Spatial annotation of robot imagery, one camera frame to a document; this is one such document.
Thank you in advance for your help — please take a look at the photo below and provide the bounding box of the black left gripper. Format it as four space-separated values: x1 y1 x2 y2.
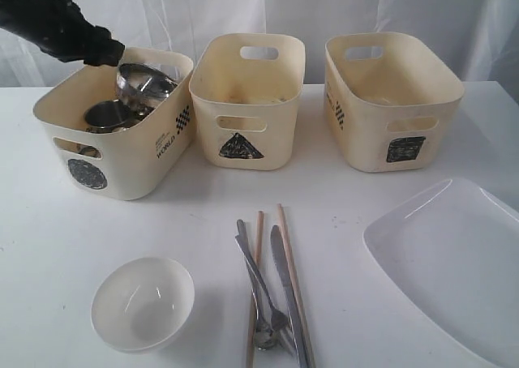
1 0 125 66

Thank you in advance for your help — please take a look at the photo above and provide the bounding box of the stainless steel bowl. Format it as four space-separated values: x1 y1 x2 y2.
115 62 178 118

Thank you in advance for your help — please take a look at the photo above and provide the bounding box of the stainless steel cup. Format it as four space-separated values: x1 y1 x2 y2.
72 143 101 158
84 100 138 134

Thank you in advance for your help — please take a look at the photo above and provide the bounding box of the cream bin with circle mark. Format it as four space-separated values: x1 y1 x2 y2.
33 47 196 200

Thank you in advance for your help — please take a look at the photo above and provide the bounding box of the white ceramic bowl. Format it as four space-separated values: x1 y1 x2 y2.
90 257 195 354

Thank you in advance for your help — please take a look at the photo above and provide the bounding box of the cream bin with triangle mark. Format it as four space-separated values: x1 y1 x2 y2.
189 33 306 171

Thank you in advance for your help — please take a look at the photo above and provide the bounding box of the left wooden chopstick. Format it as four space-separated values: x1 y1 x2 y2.
245 211 264 368

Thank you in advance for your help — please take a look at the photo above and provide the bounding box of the wooden chopstick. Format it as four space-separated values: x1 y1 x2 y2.
245 211 264 368
277 203 315 368

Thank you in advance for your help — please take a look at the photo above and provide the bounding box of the cream bin with square mark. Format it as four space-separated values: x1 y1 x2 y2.
324 32 465 173

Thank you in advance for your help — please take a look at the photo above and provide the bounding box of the stainless steel fork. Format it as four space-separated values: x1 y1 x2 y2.
235 234 296 356

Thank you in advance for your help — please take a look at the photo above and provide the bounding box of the stainless steel spoon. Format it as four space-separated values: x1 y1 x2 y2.
235 219 278 350

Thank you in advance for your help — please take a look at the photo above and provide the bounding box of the right wooden chopstick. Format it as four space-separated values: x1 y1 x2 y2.
277 203 315 368

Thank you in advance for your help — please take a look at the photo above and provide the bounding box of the stainless steel knife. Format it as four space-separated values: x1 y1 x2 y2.
270 225 311 367

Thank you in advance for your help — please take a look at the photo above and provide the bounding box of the white curtain backdrop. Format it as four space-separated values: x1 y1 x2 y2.
0 0 519 102

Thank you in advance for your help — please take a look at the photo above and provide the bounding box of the white rectangular plate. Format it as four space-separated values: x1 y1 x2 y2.
363 178 518 367

